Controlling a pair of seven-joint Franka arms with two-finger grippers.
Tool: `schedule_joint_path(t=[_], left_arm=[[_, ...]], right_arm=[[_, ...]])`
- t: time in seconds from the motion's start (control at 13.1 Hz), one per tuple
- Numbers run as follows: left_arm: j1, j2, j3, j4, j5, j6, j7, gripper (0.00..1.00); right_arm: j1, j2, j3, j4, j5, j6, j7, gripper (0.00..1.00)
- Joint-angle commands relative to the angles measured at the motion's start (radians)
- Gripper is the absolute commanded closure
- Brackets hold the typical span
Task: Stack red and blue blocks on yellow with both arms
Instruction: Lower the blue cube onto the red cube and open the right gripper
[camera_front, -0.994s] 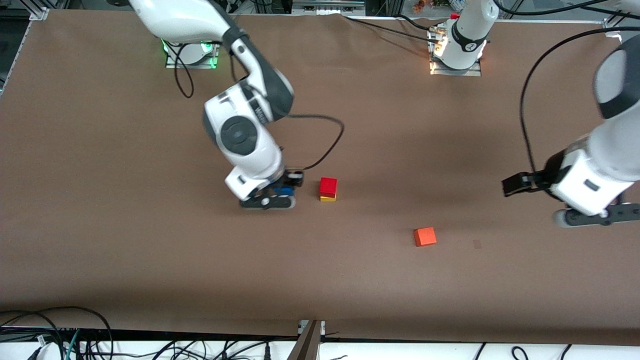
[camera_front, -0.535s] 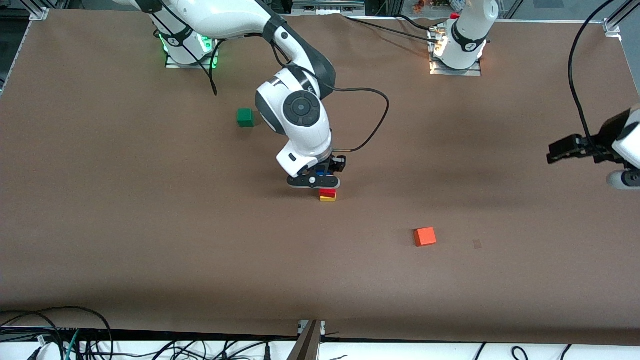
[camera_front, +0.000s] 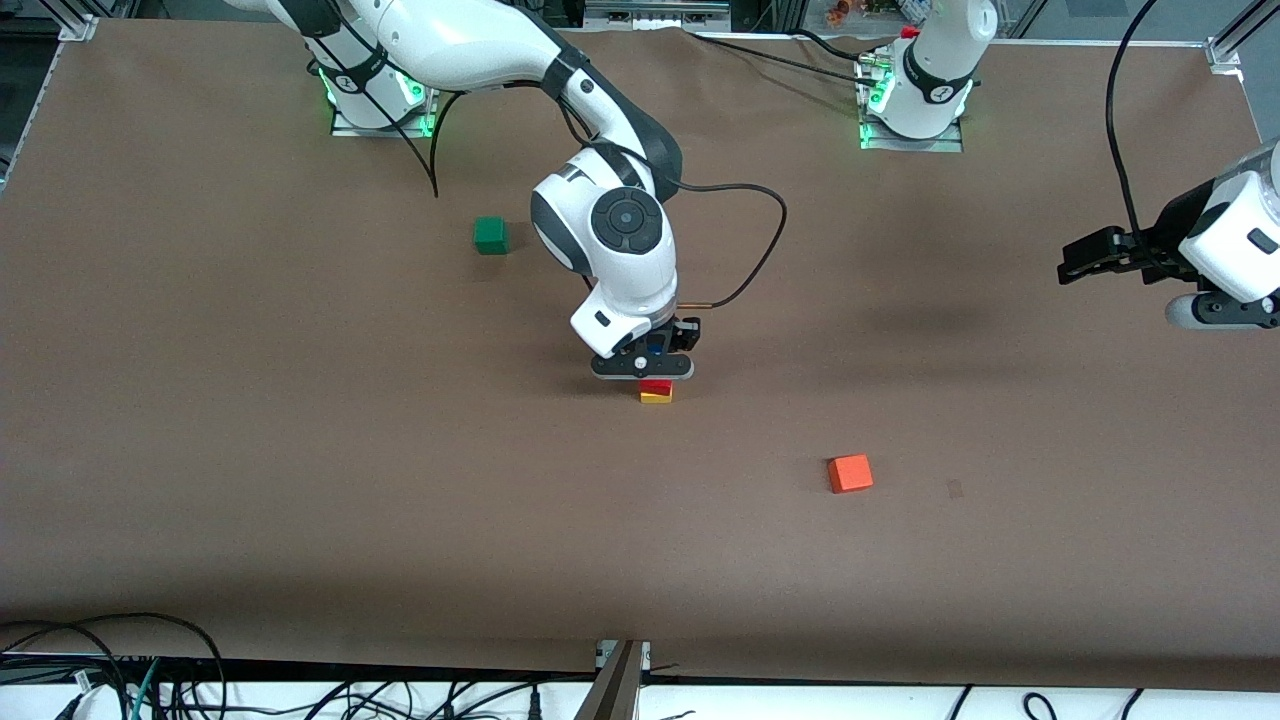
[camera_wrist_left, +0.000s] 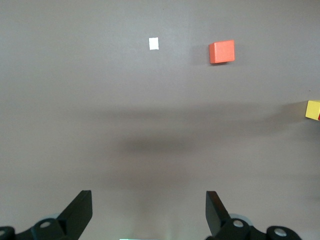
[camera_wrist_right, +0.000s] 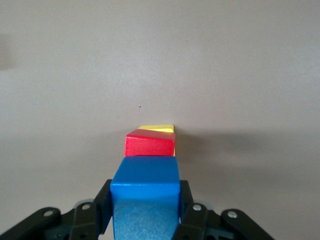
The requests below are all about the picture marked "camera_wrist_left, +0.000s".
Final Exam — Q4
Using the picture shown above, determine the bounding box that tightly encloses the small square tape patch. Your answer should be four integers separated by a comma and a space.
148, 37, 160, 51

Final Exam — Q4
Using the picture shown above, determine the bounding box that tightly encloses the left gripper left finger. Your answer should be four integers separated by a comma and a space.
0, 189, 94, 240

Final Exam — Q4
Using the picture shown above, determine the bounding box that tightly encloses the yellow block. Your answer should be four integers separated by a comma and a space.
305, 99, 320, 122

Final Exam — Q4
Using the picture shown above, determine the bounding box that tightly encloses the orange block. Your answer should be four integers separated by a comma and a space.
208, 39, 236, 65

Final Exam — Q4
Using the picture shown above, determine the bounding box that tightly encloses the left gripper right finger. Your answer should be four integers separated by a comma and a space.
205, 190, 302, 240

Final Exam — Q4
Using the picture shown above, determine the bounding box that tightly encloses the brown table cover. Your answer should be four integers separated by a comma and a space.
0, 0, 320, 240

